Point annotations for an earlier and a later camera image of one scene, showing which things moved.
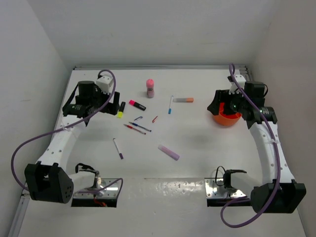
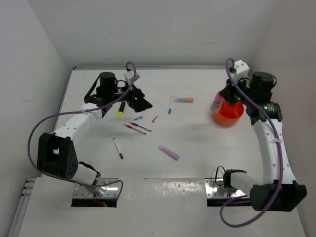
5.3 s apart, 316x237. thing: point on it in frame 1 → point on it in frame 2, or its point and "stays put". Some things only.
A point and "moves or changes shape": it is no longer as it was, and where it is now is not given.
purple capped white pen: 121,155 stays put
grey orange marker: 183,99 stays put
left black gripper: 111,107 → 140,103
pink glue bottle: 150,85 moves or changes shape
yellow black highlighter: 120,114 stays put
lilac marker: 169,153 stays put
